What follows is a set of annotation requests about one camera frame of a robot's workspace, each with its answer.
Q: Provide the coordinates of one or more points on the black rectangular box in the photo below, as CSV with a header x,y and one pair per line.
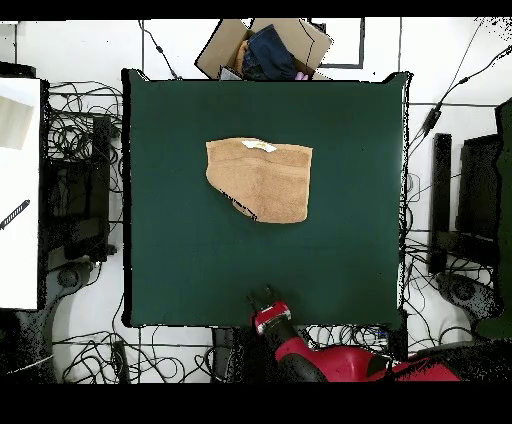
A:
x,y
398,340

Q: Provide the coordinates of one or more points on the brown cardboard box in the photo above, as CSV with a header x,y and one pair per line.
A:
x,y
216,52

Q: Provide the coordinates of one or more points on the black upright post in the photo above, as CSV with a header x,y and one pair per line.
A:
x,y
442,180

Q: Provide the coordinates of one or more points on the dark green table cloth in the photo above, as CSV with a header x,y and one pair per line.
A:
x,y
180,260

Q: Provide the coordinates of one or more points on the orange cloth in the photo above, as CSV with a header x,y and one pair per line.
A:
x,y
240,56

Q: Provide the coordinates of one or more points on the pink cloth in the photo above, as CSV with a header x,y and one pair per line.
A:
x,y
302,76

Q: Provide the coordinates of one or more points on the black equipment rack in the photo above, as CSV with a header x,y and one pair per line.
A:
x,y
76,200

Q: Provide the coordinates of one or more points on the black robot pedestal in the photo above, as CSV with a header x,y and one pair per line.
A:
x,y
228,352

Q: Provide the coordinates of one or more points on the dark blue jeans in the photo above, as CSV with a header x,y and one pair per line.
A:
x,y
272,52

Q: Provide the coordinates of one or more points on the black flat panel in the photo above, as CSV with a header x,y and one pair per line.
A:
x,y
478,184

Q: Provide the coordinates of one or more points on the orange terry towel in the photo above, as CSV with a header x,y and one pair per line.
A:
x,y
260,184

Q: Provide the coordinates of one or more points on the black ridged tool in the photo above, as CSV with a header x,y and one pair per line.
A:
x,y
15,214

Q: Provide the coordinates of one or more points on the white table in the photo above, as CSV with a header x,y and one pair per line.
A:
x,y
20,240

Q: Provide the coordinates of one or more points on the black power strip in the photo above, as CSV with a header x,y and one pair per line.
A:
x,y
120,360

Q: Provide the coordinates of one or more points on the black office chair base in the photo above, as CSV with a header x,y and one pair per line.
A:
x,y
464,290
68,278

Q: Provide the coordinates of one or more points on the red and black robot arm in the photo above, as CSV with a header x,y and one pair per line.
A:
x,y
340,364

